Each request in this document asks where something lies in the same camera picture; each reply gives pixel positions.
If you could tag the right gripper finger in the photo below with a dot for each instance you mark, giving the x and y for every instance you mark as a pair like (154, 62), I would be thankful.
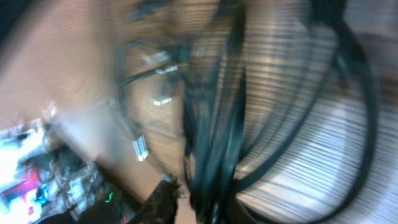
(161, 206)

